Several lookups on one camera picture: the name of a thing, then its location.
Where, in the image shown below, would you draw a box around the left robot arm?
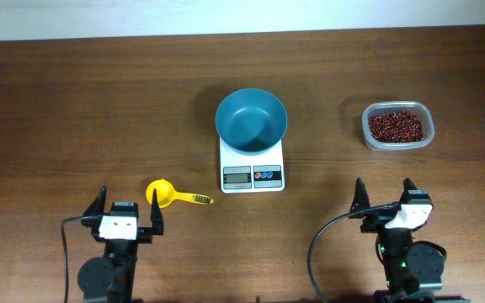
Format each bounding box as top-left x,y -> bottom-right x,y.
77,187 -> 164,303

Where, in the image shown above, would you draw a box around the teal plastic bowl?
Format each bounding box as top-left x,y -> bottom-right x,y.
215,88 -> 288,155

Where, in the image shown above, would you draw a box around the yellow plastic measuring scoop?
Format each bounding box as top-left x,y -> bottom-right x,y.
146,179 -> 214,208

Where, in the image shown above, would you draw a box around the clear plastic container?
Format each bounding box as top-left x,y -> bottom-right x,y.
361,101 -> 435,152

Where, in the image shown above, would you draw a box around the red beans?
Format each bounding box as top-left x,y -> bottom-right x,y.
368,111 -> 424,143

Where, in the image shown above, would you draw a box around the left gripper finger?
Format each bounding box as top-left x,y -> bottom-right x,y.
150,189 -> 164,230
83,185 -> 107,217

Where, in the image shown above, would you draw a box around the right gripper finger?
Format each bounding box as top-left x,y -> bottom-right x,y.
349,178 -> 370,218
400,178 -> 418,203

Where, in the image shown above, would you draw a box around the white digital kitchen scale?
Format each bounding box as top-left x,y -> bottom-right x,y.
219,140 -> 285,194

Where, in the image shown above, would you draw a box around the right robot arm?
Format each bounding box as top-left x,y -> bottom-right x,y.
349,178 -> 467,302

